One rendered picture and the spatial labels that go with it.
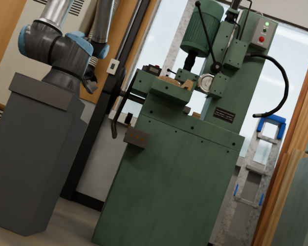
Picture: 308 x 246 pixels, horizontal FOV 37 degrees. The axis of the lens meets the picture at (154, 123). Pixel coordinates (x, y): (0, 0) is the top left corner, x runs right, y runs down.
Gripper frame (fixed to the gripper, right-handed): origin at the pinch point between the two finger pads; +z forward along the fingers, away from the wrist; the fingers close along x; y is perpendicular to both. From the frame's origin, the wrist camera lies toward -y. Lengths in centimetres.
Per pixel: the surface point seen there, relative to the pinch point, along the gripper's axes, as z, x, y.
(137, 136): 34.4, 9.6, 9.7
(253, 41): 15, 3, 94
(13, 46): -157, 58, -24
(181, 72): 2, 14, 53
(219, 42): 1, 6, 81
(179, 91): 29.2, -1.3, 39.2
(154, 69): -0.2, 4.7, 38.7
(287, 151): 4, 147, 135
